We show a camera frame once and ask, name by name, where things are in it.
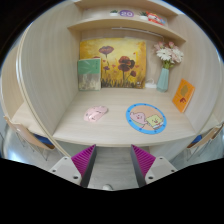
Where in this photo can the pink and white flower bouquet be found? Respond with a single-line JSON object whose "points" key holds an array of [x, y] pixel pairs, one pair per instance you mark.
{"points": [[169, 54]]}

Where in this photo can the pale teal faceted vase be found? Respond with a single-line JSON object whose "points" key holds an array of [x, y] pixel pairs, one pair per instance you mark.
{"points": [[163, 81]]}

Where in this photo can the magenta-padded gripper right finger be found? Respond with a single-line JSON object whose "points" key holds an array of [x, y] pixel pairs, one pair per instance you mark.
{"points": [[143, 160]]}

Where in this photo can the orange book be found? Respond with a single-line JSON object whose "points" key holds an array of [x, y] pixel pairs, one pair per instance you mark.
{"points": [[183, 95]]}

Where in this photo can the wooden chair with blue seat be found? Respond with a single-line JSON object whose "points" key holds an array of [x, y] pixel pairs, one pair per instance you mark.
{"points": [[208, 135], [23, 133]]}

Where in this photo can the white light bar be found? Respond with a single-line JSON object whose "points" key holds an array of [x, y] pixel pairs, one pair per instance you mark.
{"points": [[136, 31]]}

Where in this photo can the yellow poppy flower painting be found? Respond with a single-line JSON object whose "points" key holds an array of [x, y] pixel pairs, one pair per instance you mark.
{"points": [[123, 63]]}

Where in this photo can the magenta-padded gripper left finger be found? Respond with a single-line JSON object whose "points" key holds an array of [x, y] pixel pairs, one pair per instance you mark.
{"points": [[84, 160]]}

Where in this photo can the white power strip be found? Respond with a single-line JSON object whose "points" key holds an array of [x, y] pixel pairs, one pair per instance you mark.
{"points": [[150, 85]]}

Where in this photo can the green and beige book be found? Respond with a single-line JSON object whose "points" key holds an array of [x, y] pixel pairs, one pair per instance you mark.
{"points": [[89, 74]]}

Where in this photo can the pink computer mouse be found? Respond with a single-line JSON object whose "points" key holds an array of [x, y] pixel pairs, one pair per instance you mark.
{"points": [[95, 113]]}

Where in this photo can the round blue-rimmed cartoon mouse pad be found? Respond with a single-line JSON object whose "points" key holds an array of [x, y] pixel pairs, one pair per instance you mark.
{"points": [[146, 118]]}

